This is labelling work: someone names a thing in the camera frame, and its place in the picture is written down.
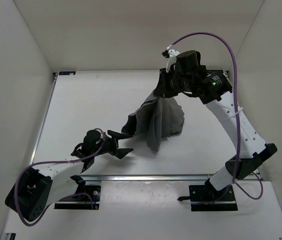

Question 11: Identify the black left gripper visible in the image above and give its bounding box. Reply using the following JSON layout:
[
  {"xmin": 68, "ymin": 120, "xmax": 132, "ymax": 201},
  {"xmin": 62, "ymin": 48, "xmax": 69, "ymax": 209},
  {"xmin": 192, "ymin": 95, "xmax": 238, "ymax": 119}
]
[{"xmin": 93, "ymin": 129, "xmax": 133, "ymax": 159}]

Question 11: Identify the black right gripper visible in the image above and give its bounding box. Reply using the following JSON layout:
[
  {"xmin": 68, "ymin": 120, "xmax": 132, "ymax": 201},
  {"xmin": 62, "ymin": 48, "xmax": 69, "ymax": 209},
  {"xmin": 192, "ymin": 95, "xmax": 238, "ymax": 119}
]
[{"xmin": 154, "ymin": 67, "xmax": 193, "ymax": 99}]

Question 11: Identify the grey pleated skirt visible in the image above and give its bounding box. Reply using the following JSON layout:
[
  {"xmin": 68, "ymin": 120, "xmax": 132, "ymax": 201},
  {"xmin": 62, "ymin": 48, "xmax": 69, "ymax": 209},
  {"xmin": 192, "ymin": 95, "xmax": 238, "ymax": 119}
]
[{"xmin": 121, "ymin": 92, "xmax": 185, "ymax": 152}]

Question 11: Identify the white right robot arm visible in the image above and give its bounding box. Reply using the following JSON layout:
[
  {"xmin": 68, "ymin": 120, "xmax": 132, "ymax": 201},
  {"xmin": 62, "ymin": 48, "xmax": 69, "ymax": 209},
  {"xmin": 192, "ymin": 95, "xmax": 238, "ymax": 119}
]
[{"xmin": 154, "ymin": 49, "xmax": 278, "ymax": 200}]

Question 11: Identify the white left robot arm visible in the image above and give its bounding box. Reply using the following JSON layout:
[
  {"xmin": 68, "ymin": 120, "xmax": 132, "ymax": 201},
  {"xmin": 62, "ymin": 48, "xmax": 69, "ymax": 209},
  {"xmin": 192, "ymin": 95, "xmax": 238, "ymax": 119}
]
[{"xmin": 5, "ymin": 128, "xmax": 133, "ymax": 227}]

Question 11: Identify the dark label sticker left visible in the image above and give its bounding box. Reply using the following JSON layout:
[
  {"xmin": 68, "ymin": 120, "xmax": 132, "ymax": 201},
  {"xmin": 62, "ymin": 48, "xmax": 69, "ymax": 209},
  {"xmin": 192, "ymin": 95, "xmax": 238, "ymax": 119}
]
[{"xmin": 58, "ymin": 71, "xmax": 76, "ymax": 76}]

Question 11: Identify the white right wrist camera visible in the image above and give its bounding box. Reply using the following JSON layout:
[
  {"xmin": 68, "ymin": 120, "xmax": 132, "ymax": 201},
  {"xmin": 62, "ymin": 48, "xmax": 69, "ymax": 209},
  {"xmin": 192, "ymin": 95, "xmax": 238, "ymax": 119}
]
[{"xmin": 162, "ymin": 49, "xmax": 180, "ymax": 73}]

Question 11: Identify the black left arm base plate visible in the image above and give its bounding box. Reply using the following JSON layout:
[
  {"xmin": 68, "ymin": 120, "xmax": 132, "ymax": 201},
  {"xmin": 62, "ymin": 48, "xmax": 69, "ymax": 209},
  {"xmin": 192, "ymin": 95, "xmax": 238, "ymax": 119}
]
[{"xmin": 54, "ymin": 176, "xmax": 101, "ymax": 211}]

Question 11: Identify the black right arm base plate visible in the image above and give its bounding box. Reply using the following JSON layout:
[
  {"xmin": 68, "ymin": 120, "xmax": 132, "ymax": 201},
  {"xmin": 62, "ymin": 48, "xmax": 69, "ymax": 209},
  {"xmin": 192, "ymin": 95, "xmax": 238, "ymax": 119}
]
[{"xmin": 177, "ymin": 181, "xmax": 238, "ymax": 212}]

